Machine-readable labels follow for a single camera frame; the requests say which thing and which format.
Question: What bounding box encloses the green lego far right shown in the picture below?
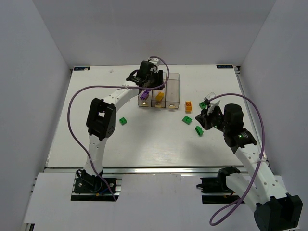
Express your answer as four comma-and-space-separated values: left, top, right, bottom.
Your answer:
199, 102, 207, 110

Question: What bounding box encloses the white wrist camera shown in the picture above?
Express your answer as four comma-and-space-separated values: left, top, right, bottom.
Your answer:
148, 57, 161, 72
204, 92, 220, 115

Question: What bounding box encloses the left blue corner label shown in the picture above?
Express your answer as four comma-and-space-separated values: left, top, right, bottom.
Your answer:
73, 66, 90, 71

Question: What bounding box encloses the blue corner label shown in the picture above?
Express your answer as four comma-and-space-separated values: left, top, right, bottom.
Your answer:
216, 64, 233, 69
73, 66, 90, 71

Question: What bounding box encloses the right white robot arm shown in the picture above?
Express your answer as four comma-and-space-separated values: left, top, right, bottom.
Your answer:
196, 103, 303, 231

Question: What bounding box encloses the green curved lego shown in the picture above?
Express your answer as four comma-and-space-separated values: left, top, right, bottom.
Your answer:
195, 126, 204, 137

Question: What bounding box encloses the right blue corner label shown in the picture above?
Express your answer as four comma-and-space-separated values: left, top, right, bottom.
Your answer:
216, 64, 233, 69

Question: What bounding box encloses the orange curved lego brick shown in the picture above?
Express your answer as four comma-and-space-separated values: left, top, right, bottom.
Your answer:
185, 101, 192, 113

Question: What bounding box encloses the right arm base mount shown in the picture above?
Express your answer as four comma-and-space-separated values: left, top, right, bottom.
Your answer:
196, 167, 241, 205

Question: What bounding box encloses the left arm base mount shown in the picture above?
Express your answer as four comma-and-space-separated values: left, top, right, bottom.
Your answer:
71, 169, 121, 202

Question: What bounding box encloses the purple long lego brick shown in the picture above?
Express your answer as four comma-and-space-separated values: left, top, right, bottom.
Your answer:
140, 90, 150, 100

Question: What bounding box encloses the yellow long lego brick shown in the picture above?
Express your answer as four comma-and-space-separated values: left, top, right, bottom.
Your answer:
155, 92, 164, 101

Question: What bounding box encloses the green lego left side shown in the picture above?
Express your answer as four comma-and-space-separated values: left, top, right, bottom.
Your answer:
119, 117, 127, 125

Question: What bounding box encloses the aluminium front rail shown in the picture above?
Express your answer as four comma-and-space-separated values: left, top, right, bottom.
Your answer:
43, 166, 272, 176

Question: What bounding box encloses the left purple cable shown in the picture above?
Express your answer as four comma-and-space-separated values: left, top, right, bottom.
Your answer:
67, 56, 170, 201

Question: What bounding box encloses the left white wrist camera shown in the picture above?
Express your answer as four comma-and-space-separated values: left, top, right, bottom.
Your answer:
148, 57, 161, 72

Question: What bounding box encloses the green lego centre two-by-two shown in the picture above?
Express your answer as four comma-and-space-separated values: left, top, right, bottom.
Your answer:
182, 116, 192, 125

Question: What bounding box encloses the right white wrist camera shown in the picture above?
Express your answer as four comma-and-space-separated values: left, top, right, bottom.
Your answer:
204, 92, 220, 115

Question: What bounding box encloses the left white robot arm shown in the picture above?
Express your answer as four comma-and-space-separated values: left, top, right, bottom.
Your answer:
83, 56, 166, 176

